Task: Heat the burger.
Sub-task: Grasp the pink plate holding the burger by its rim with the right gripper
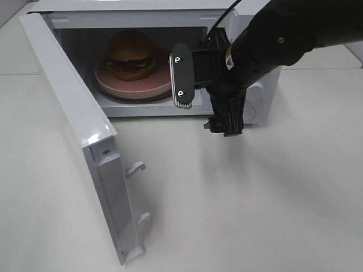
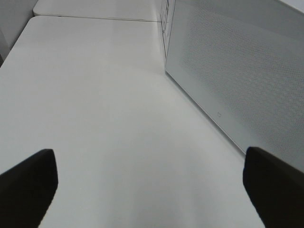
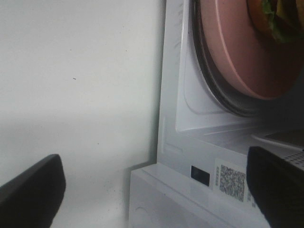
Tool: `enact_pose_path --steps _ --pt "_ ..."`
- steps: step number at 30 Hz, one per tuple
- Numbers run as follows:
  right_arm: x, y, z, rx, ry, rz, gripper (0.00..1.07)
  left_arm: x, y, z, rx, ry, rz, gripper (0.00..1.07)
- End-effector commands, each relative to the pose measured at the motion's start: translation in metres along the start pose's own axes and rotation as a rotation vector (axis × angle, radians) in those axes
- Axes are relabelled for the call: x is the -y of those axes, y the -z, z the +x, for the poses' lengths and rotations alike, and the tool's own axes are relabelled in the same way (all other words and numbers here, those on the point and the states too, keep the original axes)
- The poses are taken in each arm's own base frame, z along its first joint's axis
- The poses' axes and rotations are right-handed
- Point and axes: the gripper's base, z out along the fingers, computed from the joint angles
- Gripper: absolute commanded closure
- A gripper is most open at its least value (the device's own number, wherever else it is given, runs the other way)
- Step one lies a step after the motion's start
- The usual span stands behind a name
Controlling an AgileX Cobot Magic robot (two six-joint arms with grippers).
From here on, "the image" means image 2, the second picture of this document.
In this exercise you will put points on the white microwave oven body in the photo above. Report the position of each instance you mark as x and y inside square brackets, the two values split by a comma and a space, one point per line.
[166, 17]

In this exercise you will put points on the white microwave door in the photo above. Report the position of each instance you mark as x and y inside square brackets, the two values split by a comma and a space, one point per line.
[242, 62]

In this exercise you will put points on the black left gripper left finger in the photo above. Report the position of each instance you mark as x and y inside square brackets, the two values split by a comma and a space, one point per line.
[27, 190]

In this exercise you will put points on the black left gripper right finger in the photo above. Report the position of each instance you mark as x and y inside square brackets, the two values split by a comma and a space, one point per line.
[275, 189]

